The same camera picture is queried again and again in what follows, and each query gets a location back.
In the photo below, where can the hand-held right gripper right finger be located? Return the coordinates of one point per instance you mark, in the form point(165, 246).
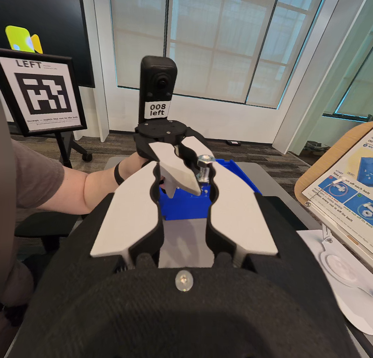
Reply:
point(242, 218)

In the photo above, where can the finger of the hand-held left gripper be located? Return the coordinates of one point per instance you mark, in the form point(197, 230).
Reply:
point(174, 168)
point(198, 148)

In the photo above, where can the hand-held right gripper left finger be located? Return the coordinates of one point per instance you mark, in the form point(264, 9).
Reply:
point(128, 215)

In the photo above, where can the steel hex nut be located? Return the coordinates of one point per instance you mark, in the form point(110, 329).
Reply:
point(207, 160)

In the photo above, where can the thick steel bolt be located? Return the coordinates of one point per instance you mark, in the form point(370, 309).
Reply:
point(204, 173)

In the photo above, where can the blue plastic bin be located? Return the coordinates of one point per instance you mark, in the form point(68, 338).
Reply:
point(186, 206)

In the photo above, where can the person's left forearm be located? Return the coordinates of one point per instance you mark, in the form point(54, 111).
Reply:
point(93, 188)

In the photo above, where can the person's left hand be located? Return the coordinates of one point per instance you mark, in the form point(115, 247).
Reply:
point(131, 167)

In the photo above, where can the black floor device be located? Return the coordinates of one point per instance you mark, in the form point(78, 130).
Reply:
point(234, 143)

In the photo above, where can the large window with blinds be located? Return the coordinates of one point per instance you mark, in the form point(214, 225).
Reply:
point(233, 43)

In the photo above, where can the printed instruction sheet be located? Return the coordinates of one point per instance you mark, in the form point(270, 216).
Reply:
point(349, 194)

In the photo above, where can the black framed marker sign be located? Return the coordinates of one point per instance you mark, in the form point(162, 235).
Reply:
point(43, 89)

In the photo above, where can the white board stand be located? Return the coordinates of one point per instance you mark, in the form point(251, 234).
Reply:
point(349, 305)

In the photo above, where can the glass partition window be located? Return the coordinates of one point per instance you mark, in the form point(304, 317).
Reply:
point(358, 95)

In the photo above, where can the black framed wall panel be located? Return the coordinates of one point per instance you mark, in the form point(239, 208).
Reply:
point(58, 13)

